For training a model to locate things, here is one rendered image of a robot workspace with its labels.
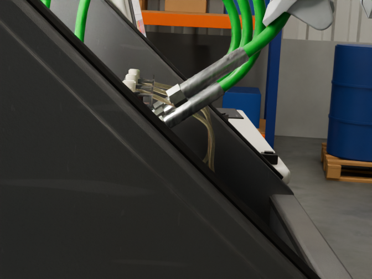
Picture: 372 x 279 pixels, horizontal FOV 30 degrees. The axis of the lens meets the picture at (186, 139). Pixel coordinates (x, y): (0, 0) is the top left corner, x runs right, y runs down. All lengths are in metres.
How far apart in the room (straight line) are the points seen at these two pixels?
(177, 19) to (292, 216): 4.97
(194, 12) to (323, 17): 5.32
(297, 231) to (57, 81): 0.58
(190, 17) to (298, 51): 1.68
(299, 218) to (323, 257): 0.15
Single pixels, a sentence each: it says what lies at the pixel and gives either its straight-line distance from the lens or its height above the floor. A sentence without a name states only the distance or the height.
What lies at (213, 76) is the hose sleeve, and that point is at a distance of 0.75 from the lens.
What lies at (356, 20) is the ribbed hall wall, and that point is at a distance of 7.30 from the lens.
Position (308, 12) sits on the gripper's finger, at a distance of 0.74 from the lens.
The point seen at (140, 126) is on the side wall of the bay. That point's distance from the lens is 0.41.
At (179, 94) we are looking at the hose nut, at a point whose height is 1.14.
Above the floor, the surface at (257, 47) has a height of 1.19.
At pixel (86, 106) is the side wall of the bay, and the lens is 0.41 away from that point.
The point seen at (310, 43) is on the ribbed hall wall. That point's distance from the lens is 7.21.
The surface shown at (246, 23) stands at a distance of 0.92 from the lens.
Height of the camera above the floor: 1.23
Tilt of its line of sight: 10 degrees down
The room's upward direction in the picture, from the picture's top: 3 degrees clockwise
